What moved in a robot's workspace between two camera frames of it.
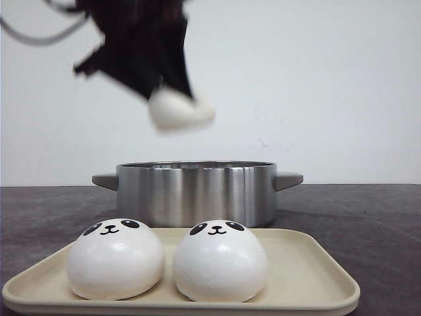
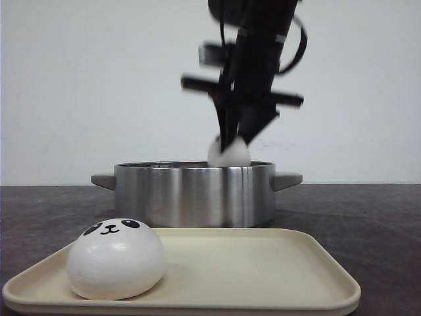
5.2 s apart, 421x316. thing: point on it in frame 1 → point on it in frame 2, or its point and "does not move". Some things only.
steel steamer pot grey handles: [197, 193] does not move
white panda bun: [220, 261] → [235, 155]
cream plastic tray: [302, 278] does not move
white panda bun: [115, 259] does not move
